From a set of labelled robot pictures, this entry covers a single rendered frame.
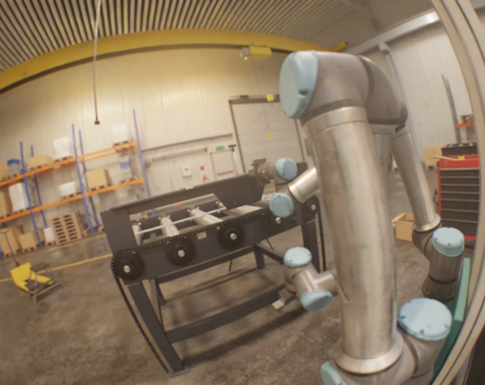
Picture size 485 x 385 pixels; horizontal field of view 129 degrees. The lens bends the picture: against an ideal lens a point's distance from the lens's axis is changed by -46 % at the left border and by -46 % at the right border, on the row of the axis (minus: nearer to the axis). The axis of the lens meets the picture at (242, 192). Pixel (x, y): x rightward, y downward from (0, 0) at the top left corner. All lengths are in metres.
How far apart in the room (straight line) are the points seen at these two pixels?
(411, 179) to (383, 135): 0.54
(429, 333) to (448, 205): 2.05
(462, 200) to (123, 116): 11.15
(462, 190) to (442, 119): 8.21
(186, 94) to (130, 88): 2.89
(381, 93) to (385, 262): 0.29
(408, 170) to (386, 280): 0.67
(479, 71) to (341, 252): 0.45
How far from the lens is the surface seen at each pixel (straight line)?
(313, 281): 0.67
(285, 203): 0.76
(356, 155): 0.32
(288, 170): 0.89
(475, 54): 0.54
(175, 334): 1.44
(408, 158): 0.96
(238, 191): 1.26
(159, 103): 10.92
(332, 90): 0.34
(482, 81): 0.53
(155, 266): 1.22
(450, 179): 2.45
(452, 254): 0.96
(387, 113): 0.45
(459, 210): 2.49
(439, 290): 1.04
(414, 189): 1.00
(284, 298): 0.86
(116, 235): 1.18
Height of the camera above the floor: 1.22
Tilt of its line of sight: 7 degrees down
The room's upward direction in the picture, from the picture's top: 12 degrees counter-clockwise
